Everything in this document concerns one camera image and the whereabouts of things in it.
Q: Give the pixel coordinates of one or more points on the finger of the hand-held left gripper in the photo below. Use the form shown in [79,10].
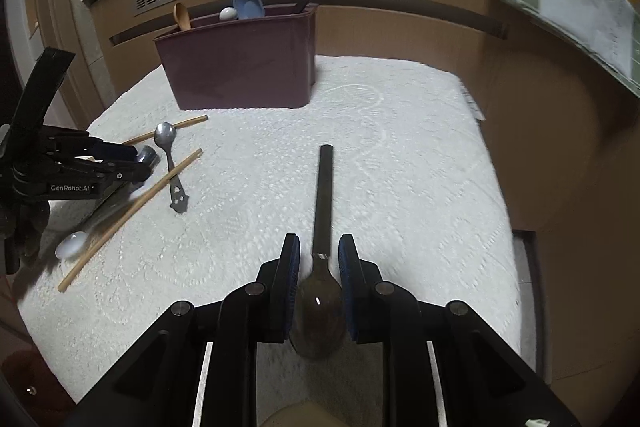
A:
[125,174]
[100,149]

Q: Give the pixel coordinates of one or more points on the wooden spoon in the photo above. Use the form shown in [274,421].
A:
[181,17]

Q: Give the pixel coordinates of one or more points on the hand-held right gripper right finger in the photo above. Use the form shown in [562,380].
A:
[347,287]

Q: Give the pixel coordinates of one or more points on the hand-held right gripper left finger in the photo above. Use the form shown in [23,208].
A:
[292,287]

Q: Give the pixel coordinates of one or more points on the white-ended metal spoon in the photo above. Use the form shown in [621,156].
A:
[228,13]
[72,245]

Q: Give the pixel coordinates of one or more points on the purple plastic utensil holder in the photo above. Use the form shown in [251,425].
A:
[240,67]

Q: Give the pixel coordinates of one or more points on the blue plastic spoon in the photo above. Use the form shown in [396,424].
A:
[248,4]

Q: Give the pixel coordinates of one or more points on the wooden chopstick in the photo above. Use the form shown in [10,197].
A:
[125,214]
[180,125]

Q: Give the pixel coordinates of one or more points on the white textured towel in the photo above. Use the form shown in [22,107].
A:
[425,207]

